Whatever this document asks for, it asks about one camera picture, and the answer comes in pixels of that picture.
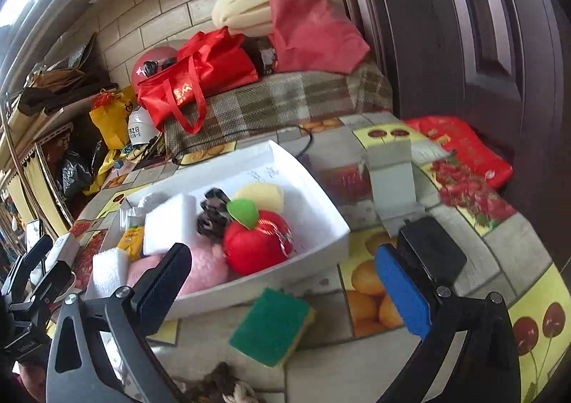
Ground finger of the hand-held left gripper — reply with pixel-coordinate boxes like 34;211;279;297
9;261;74;323
0;234;54;297

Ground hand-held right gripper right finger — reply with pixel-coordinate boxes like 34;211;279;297
375;243;522;403

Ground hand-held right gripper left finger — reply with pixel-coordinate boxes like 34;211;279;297
46;243;193;403

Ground white cardboard box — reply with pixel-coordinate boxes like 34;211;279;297
84;140;351;320

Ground green and yellow sponge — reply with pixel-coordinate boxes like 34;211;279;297
228;288;317;368

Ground brown fuzzy toy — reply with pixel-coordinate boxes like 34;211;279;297
183;362;259;403

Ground small white box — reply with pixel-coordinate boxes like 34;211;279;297
45;232;81;270

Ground pink plush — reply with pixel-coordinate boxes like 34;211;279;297
126;233;230;297

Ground yellow packet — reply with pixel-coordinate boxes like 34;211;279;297
117;226;146;261

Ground white sponge block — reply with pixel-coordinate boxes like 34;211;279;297
143;194;207;257

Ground black charger block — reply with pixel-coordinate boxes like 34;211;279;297
397;216;468;292

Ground white folded towel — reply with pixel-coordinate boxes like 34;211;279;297
91;248;130;299

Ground white wrapped item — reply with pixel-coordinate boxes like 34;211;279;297
129;192;168;225

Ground yellow fringed curtain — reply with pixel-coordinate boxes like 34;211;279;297
0;148;47;225

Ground red plush apple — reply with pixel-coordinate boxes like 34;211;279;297
223;198;295;277

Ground fruit printed tablecloth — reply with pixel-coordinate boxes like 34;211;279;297
45;113;571;403

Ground black plastic bag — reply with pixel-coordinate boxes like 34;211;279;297
60;142;105;203

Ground metal phone stand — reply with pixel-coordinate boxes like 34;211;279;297
366;135;426;234

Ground cream round sponge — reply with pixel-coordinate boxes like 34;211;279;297
233;182;285;214

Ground white helmet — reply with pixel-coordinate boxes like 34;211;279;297
127;107;160;146

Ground red printed plastic bag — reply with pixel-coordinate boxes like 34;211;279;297
404;116;514;190

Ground yellow plastic bag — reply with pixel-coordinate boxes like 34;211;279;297
89;86;137;151

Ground brown paper bags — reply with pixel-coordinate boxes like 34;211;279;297
18;32;119;115

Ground pink helmet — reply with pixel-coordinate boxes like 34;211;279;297
131;46;179;94

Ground shiny red tote bag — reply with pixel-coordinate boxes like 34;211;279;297
136;28;259;135

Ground plaid blanket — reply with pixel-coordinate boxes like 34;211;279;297
163;61;393;160

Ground brown metal door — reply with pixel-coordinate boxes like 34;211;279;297
325;0;571;252

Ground pink-red fabric bag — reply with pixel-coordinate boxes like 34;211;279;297
268;0;371;74

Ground cream foam pillow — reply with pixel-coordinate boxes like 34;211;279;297
211;0;274;37

